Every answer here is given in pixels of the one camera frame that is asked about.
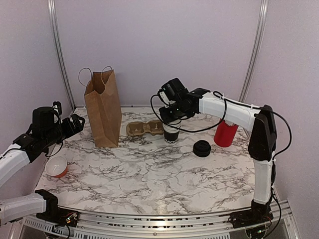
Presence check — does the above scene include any aluminium corner post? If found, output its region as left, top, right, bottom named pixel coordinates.
left=239, top=0, right=269, bottom=102
left=47, top=0, right=76, bottom=111

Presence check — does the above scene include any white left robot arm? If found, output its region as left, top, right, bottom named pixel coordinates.
left=0, top=101, right=85, bottom=225

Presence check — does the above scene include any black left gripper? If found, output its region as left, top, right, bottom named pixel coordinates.
left=43, top=113, right=85, bottom=147

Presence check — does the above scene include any red ribbed metal bucket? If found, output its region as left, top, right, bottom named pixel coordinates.
left=214, top=120, right=238, bottom=147

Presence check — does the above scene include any stack of black paper cups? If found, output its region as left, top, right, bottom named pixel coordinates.
left=163, top=120, right=181, bottom=144

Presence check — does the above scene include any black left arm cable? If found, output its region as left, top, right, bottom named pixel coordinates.
left=43, top=139, right=65, bottom=158

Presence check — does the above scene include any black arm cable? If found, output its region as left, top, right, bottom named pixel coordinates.
left=150, top=91, right=292, bottom=160
left=43, top=139, right=65, bottom=158

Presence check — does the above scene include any aluminium left corner post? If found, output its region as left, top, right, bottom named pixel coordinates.
left=47, top=0, right=76, bottom=111

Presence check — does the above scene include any aluminium front rail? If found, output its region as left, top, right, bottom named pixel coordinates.
left=19, top=200, right=300, bottom=239

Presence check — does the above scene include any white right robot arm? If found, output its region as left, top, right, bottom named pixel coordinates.
left=156, top=78, right=277, bottom=227

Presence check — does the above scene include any stack of black cup lids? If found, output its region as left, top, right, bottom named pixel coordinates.
left=193, top=140, right=211, bottom=157

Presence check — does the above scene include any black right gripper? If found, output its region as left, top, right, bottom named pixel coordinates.
left=159, top=101, right=190, bottom=123

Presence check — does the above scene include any orange paper bowl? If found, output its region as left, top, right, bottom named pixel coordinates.
left=45, top=156, right=68, bottom=178

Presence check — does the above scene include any brown paper bag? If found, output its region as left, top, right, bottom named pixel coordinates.
left=84, top=66, right=122, bottom=148

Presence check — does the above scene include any aluminium right corner post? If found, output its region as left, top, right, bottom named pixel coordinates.
left=239, top=0, right=269, bottom=102

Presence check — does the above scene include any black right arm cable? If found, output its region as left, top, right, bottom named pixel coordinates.
left=150, top=91, right=292, bottom=160

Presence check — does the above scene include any cardboard cup carrier tray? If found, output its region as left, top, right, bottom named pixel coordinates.
left=126, top=120, right=164, bottom=136

